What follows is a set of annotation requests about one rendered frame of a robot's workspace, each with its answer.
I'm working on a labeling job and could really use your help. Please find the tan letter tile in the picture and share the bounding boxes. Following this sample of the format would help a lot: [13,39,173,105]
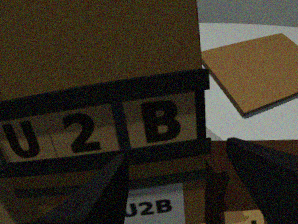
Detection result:
[44,104,121,157]
[0,115,59,163]
[122,91,197,148]
[223,209,265,224]

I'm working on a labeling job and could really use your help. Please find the white paper ticket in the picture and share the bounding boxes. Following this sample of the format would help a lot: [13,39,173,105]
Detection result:
[124,183,185,224]

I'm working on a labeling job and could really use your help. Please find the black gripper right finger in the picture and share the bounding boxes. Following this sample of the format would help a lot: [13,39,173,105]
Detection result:
[226,137,298,224]

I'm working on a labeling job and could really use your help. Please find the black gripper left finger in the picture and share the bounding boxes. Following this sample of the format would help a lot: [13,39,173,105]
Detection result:
[28,153,129,224]

